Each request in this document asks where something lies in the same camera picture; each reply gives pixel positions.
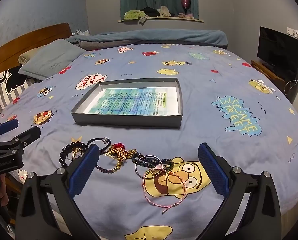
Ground striped cartoon pillow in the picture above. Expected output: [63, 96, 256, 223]
[0, 66, 37, 110]

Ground gold chain bracelet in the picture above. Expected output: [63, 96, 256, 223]
[68, 148, 86, 160]

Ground blue duvet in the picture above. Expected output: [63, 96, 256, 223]
[65, 29, 228, 50]

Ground green cloth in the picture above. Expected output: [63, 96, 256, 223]
[124, 10, 149, 22]

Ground blue-grey pillow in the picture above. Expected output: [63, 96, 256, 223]
[18, 39, 86, 78]

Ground white plastic bag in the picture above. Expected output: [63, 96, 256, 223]
[72, 29, 90, 37]

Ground grey cardboard box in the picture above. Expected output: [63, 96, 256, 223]
[71, 78, 184, 130]

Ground white cable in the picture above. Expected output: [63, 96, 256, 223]
[284, 74, 298, 93]

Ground dark blue beaded bracelet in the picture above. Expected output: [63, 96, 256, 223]
[131, 152, 174, 170]

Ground person's left hand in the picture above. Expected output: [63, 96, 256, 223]
[0, 175, 10, 207]

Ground black hair tie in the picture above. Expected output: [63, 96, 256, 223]
[85, 137, 112, 150]

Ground grey blanket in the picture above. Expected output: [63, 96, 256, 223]
[75, 41, 119, 51]

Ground pink cord bracelet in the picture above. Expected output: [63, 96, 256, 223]
[141, 170, 189, 214]

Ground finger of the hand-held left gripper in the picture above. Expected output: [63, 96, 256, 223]
[0, 119, 19, 142]
[0, 126, 41, 156]

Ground black bead bracelet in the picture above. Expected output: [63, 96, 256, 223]
[60, 141, 87, 168]

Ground beige cloth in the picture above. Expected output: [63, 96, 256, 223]
[158, 5, 177, 18]

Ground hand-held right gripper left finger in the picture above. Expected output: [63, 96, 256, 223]
[15, 144, 101, 240]

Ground wooden television stand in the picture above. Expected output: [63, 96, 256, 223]
[250, 60, 293, 88]

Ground red bead gold ornament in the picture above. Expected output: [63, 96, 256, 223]
[105, 142, 137, 160]

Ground black television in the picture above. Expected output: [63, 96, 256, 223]
[257, 26, 298, 74]

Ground wooden headboard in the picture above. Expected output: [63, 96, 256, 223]
[0, 23, 73, 118]

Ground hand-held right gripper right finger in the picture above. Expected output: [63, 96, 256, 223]
[198, 142, 282, 240]

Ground gold bead bracelet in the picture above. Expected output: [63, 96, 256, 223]
[144, 166, 169, 180]

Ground dark purple bead bracelet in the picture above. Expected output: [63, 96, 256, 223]
[95, 145, 126, 174]

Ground printed cartoon bed sheet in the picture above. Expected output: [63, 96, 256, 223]
[0, 42, 298, 240]

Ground thin dark hair tie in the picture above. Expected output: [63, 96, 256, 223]
[134, 156, 152, 179]

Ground printed paper sheet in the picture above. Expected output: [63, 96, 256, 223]
[83, 86, 179, 117]

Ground black cloth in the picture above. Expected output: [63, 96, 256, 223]
[141, 7, 162, 15]

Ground white wall sockets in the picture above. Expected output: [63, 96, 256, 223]
[286, 27, 298, 43]

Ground tan pillow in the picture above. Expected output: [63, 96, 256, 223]
[18, 46, 43, 64]

